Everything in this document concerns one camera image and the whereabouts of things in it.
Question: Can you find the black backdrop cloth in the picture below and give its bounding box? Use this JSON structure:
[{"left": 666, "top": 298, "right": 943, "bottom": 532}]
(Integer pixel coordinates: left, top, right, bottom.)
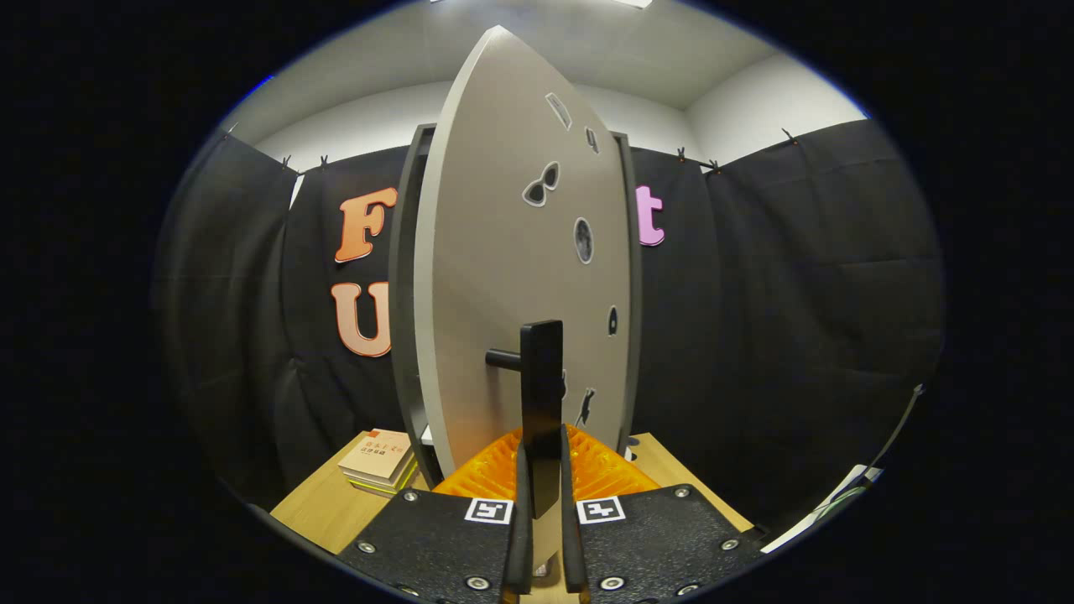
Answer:
[{"left": 155, "top": 117, "right": 945, "bottom": 538}]

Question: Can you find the black door handle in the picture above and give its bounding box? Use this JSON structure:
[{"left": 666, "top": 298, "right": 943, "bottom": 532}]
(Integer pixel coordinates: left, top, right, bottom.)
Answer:
[{"left": 485, "top": 320, "right": 565, "bottom": 519}]

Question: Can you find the thin grey pole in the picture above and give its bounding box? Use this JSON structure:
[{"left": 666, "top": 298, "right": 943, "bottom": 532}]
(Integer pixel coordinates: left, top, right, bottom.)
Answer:
[{"left": 868, "top": 384, "right": 925, "bottom": 471}]

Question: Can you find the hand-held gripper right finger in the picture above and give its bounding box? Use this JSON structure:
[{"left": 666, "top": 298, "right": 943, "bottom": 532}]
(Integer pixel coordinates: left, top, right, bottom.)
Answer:
[{"left": 560, "top": 424, "right": 764, "bottom": 604}]

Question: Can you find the dark grey shoe cabinet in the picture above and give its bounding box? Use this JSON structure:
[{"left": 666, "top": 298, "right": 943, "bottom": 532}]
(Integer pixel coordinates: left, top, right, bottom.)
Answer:
[{"left": 388, "top": 124, "right": 644, "bottom": 492}]

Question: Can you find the beige shoe cabinet door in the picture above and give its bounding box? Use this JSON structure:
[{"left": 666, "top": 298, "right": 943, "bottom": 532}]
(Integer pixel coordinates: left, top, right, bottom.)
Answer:
[{"left": 414, "top": 25, "right": 632, "bottom": 496}]

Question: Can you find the white sheet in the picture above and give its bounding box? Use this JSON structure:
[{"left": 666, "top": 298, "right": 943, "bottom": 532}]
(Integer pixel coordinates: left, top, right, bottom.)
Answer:
[{"left": 759, "top": 464, "right": 884, "bottom": 555}]

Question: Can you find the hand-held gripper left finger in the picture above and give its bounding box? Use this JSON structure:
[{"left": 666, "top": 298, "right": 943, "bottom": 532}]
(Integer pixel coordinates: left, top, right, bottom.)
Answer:
[{"left": 336, "top": 428, "right": 535, "bottom": 604}]

